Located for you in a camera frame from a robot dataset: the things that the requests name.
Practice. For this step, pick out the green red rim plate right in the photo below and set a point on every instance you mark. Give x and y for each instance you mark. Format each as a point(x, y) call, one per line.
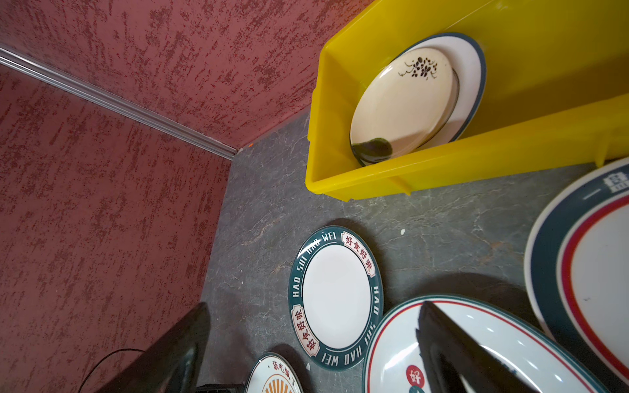
point(576, 272)

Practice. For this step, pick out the white plate black cloud emblem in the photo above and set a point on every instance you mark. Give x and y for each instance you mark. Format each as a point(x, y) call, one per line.
point(468, 62)

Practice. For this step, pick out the white plate red Chinese characters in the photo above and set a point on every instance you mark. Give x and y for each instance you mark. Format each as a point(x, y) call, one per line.
point(393, 362)

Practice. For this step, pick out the yellow plastic bin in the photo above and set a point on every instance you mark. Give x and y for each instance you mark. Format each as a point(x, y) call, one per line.
point(556, 92)

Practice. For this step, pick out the left aluminium corner post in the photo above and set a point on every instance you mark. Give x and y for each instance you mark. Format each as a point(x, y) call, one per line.
point(36, 69)

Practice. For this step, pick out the green rim Hao Wei plate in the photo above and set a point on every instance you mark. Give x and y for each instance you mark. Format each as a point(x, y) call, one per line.
point(335, 297)

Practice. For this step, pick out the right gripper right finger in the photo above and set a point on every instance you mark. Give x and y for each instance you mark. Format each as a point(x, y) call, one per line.
point(453, 360)

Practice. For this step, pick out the orange sunburst plate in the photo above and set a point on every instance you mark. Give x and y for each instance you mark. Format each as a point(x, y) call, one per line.
point(273, 374)

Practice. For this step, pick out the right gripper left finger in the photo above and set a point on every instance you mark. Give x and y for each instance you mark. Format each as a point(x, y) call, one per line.
point(172, 363)

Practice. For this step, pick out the cream plate black floral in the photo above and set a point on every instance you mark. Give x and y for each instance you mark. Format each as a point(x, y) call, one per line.
point(404, 106)

